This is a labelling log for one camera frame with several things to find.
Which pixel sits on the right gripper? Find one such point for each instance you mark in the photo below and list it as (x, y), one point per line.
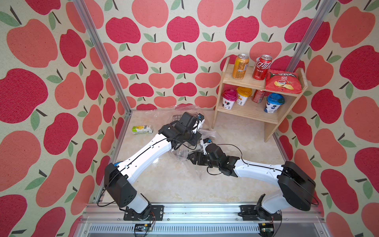
(198, 154)

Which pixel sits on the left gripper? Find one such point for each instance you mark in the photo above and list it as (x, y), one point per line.
(195, 140)

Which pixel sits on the clear plastic vacuum bag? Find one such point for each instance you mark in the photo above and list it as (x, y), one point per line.
(181, 153)

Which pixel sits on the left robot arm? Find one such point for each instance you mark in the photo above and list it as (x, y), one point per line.
(118, 179)

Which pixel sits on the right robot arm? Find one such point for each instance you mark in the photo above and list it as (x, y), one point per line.
(295, 188)

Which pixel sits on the red chips bag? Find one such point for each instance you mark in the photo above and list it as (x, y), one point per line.
(282, 81)

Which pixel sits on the green white drink carton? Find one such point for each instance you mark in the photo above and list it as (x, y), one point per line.
(142, 129)

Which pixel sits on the pink lid cup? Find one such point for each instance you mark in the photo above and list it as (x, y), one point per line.
(230, 96)

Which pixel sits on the wooden two-tier shelf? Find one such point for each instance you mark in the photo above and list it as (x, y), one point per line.
(252, 109)

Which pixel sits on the yellow lid cup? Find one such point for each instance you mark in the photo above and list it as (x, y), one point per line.
(243, 94)

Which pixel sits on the red can lower shelf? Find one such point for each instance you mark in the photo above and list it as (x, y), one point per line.
(258, 96)

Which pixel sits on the orange drink can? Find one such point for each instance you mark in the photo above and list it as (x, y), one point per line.
(240, 67)

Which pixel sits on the blue lid cup on shelf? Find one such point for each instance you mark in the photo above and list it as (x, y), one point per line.
(274, 101)

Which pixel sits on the red cola can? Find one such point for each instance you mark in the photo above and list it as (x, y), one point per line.
(262, 66)

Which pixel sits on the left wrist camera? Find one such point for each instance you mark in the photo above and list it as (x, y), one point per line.
(200, 119)

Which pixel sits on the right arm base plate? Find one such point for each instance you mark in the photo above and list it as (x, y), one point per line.
(251, 213)

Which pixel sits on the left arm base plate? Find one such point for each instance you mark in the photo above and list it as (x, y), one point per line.
(152, 212)

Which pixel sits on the aluminium front rail frame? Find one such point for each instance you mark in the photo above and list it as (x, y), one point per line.
(200, 220)

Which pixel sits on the right aluminium corner post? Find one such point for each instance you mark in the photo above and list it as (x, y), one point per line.
(317, 25)

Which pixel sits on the aluminium corner post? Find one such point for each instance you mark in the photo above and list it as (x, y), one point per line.
(101, 51)
(317, 25)

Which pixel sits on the left aluminium corner post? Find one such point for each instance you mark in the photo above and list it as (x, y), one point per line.
(101, 51)

